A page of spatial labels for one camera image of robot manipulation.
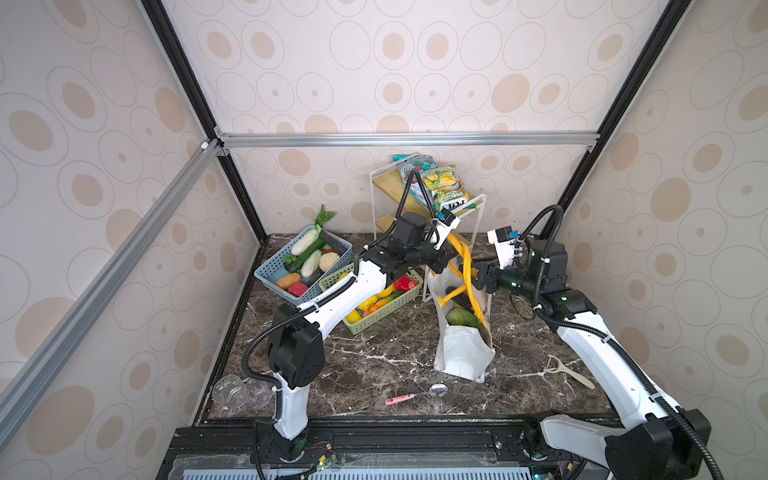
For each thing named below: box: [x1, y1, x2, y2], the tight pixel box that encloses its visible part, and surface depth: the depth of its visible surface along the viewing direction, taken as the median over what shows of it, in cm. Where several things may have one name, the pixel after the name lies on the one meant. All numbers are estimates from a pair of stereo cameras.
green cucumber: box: [288, 238, 326, 274], surface depth 108 cm
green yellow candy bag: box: [421, 164, 469, 212], surface depth 80 cm
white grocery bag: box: [428, 265, 495, 383], surface depth 79 cm
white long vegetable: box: [301, 249, 322, 278], surface depth 108 cm
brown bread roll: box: [276, 272, 301, 290], surface depth 102 cm
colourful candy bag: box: [392, 154, 437, 188], surface depth 92 cm
